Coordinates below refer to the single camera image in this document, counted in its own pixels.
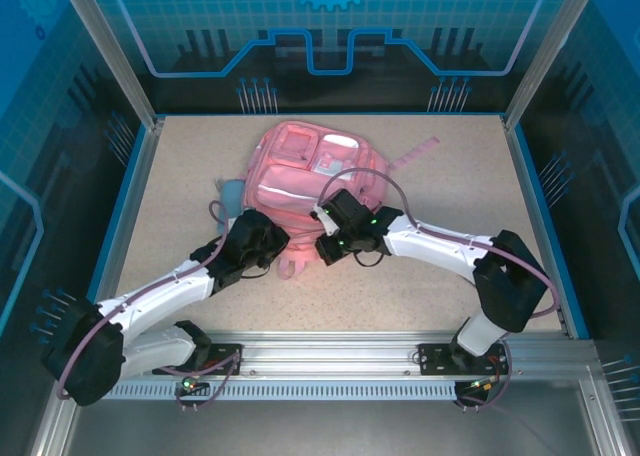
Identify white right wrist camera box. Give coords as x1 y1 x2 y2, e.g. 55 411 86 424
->
310 204 342 237

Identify aluminium frame post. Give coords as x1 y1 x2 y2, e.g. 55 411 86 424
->
54 0 166 131
502 0 604 131

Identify light blue pencil case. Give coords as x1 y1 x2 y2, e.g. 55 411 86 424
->
215 176 247 220

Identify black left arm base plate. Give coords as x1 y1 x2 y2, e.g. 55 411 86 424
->
152 343 245 377

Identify aluminium mounting rail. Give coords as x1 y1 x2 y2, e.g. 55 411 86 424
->
64 331 601 377

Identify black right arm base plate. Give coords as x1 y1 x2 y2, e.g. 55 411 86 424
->
417 343 511 377

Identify slotted grey cable duct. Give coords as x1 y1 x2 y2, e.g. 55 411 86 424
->
78 381 460 402

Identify pink backpack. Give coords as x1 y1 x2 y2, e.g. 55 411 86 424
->
244 120 441 280

